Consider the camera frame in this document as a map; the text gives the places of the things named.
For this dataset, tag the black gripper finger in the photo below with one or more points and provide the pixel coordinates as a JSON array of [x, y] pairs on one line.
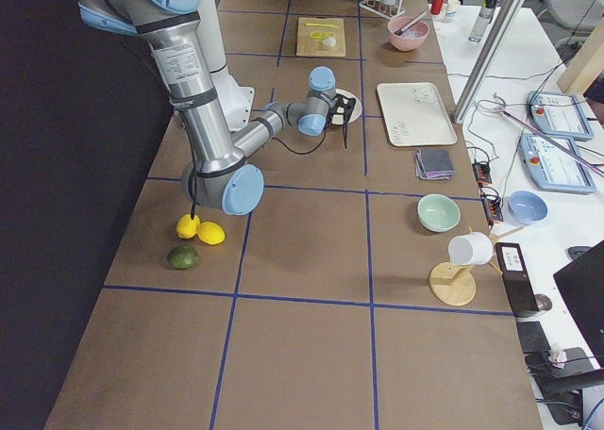
[[337, 119], [346, 133]]

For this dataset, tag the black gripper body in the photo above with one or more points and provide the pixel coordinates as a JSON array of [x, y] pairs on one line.
[[345, 129]]

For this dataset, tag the cream round plate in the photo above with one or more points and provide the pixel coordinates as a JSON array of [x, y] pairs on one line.
[[357, 110]]

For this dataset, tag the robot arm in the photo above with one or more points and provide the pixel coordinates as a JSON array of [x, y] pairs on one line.
[[186, 43]]

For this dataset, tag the cream bear tray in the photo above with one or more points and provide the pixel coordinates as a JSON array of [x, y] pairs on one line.
[[415, 115]]

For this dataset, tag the bamboo cutting board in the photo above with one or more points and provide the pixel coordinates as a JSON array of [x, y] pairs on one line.
[[308, 47]]

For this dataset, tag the yellow plastic knife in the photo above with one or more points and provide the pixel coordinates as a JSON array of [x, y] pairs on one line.
[[321, 24]]

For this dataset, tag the grey purple folded cloth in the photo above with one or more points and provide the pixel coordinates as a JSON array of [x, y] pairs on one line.
[[433, 164]]

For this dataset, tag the pink bowl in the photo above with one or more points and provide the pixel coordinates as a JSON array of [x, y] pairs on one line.
[[409, 40]]

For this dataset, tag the clear ice cubes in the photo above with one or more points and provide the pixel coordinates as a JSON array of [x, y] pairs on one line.
[[411, 34]]

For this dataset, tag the steel muddler black tip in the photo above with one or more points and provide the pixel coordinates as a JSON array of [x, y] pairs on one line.
[[410, 24]]

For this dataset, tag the mint green bowl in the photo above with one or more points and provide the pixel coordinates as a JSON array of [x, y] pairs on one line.
[[438, 213]]

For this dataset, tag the yellow lemon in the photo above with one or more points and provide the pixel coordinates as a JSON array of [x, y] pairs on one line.
[[211, 233], [187, 226]]

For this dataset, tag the clear water bottle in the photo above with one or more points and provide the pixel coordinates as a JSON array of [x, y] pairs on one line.
[[485, 16]]

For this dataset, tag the white mug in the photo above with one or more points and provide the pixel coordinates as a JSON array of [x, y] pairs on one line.
[[474, 248]]

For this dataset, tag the wooden mug tree stand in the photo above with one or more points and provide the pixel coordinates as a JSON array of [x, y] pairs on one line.
[[454, 284]]

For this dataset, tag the blue bowl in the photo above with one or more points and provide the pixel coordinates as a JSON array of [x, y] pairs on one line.
[[526, 207]]

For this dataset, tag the green lime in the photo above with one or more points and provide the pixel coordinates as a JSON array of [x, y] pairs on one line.
[[183, 257]]

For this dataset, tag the black device box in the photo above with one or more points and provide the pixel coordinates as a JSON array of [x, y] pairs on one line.
[[516, 279]]

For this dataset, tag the near teach pendant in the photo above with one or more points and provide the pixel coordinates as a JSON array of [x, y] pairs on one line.
[[551, 169]]

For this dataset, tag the teach pendant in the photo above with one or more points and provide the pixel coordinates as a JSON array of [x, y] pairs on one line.
[[559, 113], [551, 169]]

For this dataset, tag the far teach pendant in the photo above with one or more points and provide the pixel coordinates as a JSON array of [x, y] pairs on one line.
[[559, 113]]

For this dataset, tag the black monitor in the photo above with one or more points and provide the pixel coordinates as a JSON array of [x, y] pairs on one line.
[[581, 285]]

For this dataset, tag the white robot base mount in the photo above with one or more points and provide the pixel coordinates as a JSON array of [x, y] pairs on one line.
[[236, 101]]

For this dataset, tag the white wire cup rack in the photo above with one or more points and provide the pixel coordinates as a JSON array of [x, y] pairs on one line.
[[387, 12]]

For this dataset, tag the aluminium camera post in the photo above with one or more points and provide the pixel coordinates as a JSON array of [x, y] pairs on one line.
[[502, 23]]

